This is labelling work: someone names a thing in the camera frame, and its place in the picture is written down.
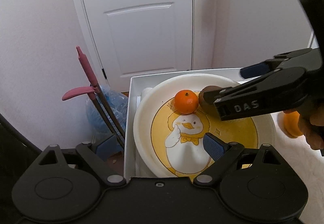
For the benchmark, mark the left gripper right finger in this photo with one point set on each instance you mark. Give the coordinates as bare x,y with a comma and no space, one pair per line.
223,154

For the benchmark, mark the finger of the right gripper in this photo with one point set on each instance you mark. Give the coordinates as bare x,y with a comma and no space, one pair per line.
273,92
269,65

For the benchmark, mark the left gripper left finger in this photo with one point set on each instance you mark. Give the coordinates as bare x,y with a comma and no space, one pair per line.
95,156

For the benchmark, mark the brown kiwi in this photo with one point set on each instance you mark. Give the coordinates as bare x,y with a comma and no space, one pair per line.
207,96

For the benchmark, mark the small orange tangerine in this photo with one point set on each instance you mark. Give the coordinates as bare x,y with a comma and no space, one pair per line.
186,102

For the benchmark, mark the large orange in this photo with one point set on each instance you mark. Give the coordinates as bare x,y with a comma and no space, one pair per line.
290,123

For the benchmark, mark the person's right hand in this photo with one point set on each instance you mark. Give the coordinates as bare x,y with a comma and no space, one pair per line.
308,127

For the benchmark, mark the white tray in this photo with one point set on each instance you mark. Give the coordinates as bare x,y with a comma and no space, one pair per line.
134,166

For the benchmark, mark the white duck plate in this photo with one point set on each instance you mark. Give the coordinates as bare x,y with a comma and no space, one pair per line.
171,143

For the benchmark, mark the white door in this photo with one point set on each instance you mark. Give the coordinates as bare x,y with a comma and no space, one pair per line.
128,38

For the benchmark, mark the pink handled broom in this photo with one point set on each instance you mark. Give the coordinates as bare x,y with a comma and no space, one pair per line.
97,97

